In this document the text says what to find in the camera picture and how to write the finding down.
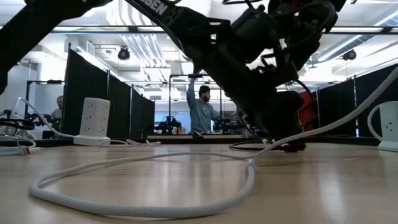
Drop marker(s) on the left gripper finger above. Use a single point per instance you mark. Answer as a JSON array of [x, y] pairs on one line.
[[264, 119], [289, 115]]

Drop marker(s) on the mint cube power strip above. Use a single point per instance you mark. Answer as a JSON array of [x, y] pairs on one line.
[[390, 124]]

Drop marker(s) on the black background robot arm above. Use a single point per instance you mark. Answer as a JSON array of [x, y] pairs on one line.
[[166, 127]]

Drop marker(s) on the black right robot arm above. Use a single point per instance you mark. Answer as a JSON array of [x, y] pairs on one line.
[[311, 7]]

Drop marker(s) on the red bins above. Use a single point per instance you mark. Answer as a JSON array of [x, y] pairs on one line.
[[311, 118]]

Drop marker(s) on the black partition curtain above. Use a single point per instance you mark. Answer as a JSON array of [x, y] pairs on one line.
[[342, 109], [121, 109]]

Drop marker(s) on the black ceiling spotlight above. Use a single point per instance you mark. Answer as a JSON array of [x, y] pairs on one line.
[[349, 55], [123, 54]]

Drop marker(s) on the person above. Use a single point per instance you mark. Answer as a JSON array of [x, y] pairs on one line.
[[57, 113], [200, 115]]

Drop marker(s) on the background wooden table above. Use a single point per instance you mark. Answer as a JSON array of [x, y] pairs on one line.
[[174, 137]]

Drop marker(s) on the black background rig frame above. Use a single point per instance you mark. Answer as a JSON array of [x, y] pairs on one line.
[[169, 105], [46, 82]]

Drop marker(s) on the black overhead frame bar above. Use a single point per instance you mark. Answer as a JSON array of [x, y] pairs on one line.
[[133, 30]]

